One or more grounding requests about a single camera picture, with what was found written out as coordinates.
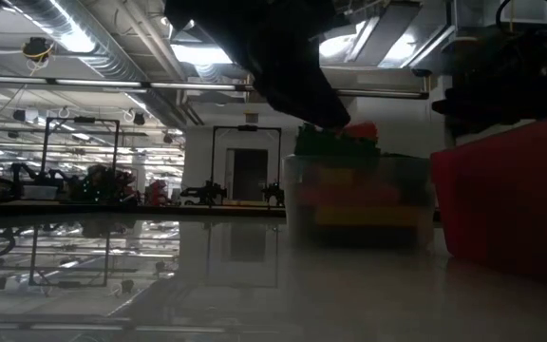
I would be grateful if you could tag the orange brick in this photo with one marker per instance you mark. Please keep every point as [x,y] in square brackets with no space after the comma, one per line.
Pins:
[363,130]

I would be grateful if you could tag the yellow-orange long block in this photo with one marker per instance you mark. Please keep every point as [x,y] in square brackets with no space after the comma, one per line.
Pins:
[368,216]

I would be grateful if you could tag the red plastic bin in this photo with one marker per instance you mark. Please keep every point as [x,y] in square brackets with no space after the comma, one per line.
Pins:
[515,199]

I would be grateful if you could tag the dark doorway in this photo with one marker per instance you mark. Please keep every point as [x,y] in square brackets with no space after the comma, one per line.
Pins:
[250,176]

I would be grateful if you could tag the black gantry frame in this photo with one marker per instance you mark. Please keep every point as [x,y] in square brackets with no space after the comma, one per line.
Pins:
[83,121]
[247,128]

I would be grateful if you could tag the ceiling light panel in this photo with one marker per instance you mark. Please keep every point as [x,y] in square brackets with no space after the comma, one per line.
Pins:
[202,54]

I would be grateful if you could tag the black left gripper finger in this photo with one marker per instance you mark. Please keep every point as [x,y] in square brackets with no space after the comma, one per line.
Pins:
[316,111]

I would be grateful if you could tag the green studded brick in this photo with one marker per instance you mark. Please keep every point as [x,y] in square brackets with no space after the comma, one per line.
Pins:
[335,145]

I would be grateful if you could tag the silver ventilation duct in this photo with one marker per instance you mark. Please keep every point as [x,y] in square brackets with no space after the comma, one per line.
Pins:
[102,57]

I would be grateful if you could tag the background robot station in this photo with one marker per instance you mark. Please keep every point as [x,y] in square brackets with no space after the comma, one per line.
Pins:
[98,183]

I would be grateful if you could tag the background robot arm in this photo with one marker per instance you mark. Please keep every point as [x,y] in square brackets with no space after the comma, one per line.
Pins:
[202,192]
[273,194]

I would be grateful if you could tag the clear plastic bin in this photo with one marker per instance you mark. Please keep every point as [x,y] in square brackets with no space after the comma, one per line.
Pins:
[290,223]

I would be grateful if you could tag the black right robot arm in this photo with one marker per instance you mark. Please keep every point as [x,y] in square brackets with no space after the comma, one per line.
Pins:
[515,85]

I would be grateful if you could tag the rectangular metal duct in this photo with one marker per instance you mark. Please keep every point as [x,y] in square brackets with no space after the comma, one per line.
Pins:
[387,38]

